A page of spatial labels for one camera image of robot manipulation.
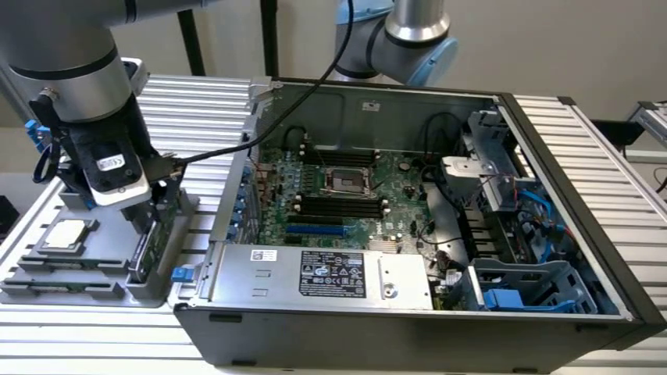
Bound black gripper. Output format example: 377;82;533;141
55;116;184;232

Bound green gpu card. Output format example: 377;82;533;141
130;183;184;283

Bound black expansion slot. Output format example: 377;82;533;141
285;213;346;226

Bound black RAM slot bank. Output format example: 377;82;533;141
301;145;379;168
294;193;391;219

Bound blue expansion slot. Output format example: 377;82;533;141
283;223;350;239

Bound blue plastic clip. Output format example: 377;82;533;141
22;120;55;154

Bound silver CPU chip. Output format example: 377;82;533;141
40;218;100;251

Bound grey parts rack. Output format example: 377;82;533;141
0;155;203;310

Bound green RAM stick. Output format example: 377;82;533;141
36;259;108;271
27;282;88;293

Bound black stand pole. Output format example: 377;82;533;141
175;10;207;77
259;0;281;77

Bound grey power supply unit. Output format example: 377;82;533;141
207;243;438;312

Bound CPU socket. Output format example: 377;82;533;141
322;166;378;197

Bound black power supply label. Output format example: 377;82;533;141
298;249;370;301

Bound green motherboard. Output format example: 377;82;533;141
254;145;461;255

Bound silver chipset heat sink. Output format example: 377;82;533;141
369;239;402;254

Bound black open PC case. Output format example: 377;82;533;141
170;75;667;369

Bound grey metal disk bay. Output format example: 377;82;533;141
441;109;539;213

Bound grey disk cage blue latch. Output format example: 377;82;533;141
467;256;599;315

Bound metal slat side table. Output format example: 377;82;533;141
623;100;667;142

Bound blue looped cable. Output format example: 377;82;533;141
31;145;58;184

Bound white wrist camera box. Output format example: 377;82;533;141
83;141;154;207

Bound black camera cable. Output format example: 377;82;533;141
164;0;358;166

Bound black motherboard power wire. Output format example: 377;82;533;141
419;111;465;157

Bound blue disk wire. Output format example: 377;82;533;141
514;185;570;270

